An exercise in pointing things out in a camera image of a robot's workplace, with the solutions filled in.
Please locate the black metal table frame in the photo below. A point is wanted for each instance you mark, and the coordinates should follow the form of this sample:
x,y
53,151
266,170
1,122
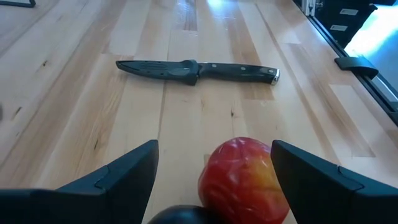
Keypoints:
x,y
392,112

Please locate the black box with labels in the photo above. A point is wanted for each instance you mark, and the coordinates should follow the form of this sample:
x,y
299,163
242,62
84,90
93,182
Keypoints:
x,y
357,21

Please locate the black plum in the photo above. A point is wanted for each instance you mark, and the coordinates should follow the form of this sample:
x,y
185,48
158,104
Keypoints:
x,y
183,216

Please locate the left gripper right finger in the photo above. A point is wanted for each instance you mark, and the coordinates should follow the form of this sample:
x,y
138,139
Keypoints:
x,y
335,196

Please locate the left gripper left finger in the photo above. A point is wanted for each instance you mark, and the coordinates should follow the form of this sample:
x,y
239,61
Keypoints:
x,y
93,202

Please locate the silver aluminium extrusion post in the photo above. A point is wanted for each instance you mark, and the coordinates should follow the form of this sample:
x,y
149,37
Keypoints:
x,y
310,7

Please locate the black sheathed knife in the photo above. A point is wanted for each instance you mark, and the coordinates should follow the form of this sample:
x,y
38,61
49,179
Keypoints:
x,y
236,73

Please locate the black table clamp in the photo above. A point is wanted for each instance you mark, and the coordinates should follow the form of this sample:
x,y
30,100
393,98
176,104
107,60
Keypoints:
x,y
356,63

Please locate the red and yellow apple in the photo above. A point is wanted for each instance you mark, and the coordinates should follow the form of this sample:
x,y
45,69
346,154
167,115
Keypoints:
x,y
242,183

